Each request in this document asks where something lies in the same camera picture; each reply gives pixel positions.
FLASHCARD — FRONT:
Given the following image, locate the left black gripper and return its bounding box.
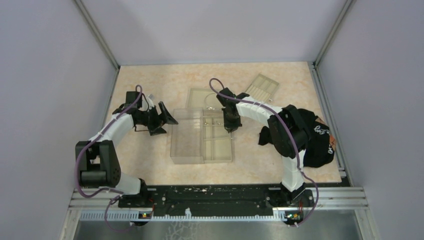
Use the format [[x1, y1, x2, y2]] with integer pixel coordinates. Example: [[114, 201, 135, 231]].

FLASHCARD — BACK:
[[137, 101, 178, 136]]

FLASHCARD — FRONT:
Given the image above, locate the beige compartment jewelry tray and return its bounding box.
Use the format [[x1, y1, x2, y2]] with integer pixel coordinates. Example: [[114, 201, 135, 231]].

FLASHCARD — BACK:
[[202, 115, 233, 164]]

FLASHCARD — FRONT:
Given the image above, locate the silver wire bangle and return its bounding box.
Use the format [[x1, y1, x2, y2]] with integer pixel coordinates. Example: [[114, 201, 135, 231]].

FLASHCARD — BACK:
[[203, 92, 222, 110]]

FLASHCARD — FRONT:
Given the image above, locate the clear plastic box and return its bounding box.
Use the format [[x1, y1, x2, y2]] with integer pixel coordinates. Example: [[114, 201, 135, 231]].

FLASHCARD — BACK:
[[170, 108, 224, 165]]

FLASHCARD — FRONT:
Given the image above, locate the beige slotted ring tray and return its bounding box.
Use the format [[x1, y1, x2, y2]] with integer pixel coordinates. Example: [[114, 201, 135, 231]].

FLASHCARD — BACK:
[[244, 73, 280, 102]]

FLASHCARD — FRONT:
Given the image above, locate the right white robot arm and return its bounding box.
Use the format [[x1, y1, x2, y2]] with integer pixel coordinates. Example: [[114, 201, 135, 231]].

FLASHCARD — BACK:
[[216, 87, 312, 206]]

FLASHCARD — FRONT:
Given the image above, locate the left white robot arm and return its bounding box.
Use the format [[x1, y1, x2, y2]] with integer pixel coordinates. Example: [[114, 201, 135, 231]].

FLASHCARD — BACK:
[[74, 85, 178, 207]]

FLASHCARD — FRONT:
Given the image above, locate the black cloth with print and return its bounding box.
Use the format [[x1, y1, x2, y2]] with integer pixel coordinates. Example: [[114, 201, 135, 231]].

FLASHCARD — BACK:
[[258, 105, 336, 168]]

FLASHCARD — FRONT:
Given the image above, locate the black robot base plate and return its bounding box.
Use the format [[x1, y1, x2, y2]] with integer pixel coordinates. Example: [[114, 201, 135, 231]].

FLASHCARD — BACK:
[[118, 183, 314, 217]]

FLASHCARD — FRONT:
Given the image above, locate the white slotted cable duct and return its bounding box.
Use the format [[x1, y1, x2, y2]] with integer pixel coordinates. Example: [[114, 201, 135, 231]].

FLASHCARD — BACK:
[[79, 210, 287, 222]]

